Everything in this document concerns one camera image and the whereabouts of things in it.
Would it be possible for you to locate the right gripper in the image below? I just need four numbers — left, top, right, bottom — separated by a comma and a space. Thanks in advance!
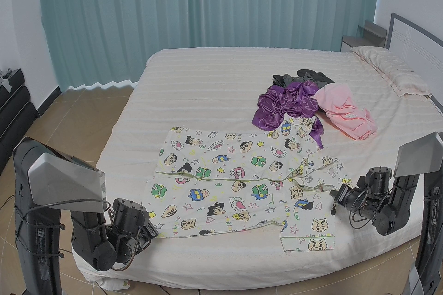
330, 184, 362, 209

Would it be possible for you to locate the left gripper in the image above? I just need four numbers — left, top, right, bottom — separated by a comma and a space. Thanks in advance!
133, 218, 159, 249

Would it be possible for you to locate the white printed pyjama top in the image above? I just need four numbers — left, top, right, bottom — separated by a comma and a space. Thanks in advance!
143, 113, 352, 253

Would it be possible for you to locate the bed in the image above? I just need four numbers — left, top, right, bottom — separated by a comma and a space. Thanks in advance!
71, 13, 443, 291

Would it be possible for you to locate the pink garment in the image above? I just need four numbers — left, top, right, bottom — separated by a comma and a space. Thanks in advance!
314, 84, 378, 141

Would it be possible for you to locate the purple satin garment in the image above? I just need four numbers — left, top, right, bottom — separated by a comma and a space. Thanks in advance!
252, 82, 325, 149

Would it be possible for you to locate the black garment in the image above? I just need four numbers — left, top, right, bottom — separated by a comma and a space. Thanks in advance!
272, 69, 335, 88

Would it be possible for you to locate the grey garment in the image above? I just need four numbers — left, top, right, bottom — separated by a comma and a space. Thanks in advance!
277, 74, 312, 88

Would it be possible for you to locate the cream pillow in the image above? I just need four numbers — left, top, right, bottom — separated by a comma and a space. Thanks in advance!
350, 46, 432, 97

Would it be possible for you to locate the grey white bedside table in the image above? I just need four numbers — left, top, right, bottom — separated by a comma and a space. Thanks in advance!
341, 20, 387, 53

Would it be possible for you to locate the black chest of drawers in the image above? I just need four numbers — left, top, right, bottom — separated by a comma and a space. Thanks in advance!
0, 68, 37, 177

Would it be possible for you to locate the grey white cloth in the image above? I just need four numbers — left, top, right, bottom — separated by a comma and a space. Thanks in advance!
0, 68, 14, 92

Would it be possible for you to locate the black cable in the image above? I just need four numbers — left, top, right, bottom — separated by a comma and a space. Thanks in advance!
349, 198, 376, 229
14, 198, 112, 228

